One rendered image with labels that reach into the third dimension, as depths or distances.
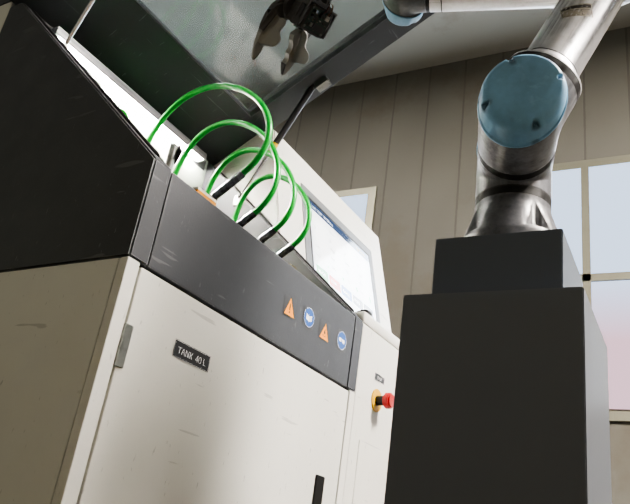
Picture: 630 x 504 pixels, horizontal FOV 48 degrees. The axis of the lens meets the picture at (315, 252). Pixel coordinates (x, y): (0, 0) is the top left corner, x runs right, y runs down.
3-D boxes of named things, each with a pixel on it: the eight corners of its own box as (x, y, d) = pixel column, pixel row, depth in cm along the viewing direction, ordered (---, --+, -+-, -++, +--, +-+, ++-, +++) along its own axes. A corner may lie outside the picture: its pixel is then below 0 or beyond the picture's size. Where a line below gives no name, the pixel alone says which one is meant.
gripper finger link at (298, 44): (293, 83, 136) (306, 36, 131) (278, 72, 140) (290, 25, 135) (307, 84, 138) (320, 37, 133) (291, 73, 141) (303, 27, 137)
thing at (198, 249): (148, 267, 101) (173, 171, 108) (125, 269, 103) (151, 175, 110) (347, 387, 148) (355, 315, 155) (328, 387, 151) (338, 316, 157)
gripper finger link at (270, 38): (256, 58, 128) (291, 20, 128) (240, 46, 132) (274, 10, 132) (265, 68, 130) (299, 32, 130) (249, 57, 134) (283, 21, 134)
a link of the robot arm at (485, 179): (548, 222, 116) (548, 152, 121) (558, 179, 104) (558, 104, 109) (473, 219, 118) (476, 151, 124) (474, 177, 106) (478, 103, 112)
